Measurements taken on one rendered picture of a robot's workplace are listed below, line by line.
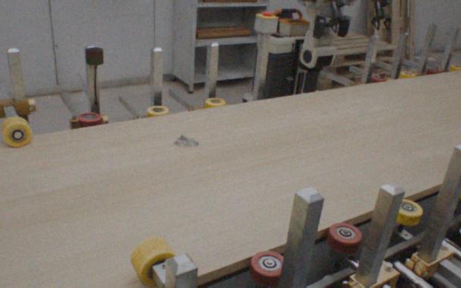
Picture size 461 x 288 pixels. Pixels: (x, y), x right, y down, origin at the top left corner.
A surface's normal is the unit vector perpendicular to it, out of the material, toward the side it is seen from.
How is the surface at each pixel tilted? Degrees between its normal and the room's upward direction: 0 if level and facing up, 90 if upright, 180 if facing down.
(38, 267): 0
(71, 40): 90
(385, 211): 90
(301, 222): 90
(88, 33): 90
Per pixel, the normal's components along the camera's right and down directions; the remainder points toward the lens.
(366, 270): -0.84, 0.18
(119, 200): 0.08, -0.89
